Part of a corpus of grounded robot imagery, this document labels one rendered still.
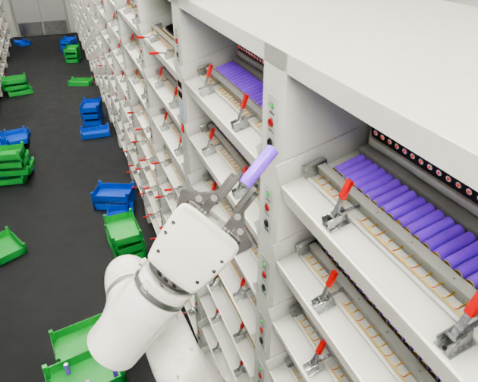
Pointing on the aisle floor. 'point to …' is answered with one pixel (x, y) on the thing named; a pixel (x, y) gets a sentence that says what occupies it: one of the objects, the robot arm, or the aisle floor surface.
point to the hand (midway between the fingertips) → (239, 191)
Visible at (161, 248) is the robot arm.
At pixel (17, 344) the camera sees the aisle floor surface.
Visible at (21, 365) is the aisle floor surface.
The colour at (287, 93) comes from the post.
